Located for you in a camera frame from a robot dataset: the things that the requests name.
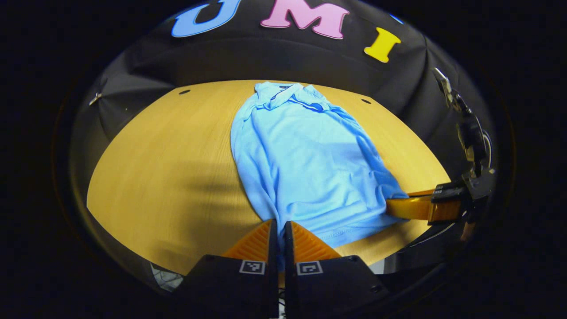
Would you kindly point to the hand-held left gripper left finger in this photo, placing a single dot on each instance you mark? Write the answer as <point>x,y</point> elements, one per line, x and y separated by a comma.
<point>273,252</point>

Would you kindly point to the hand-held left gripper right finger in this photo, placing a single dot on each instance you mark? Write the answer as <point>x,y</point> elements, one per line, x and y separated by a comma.
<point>289,252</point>

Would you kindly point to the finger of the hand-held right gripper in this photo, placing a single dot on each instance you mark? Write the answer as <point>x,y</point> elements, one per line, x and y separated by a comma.
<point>416,208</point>
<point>423,192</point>

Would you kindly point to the light blue polo T-shirt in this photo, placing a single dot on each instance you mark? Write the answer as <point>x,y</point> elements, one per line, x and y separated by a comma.
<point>305,164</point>

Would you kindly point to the white cloth clip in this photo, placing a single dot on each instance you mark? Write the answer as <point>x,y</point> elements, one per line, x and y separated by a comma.
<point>95,98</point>

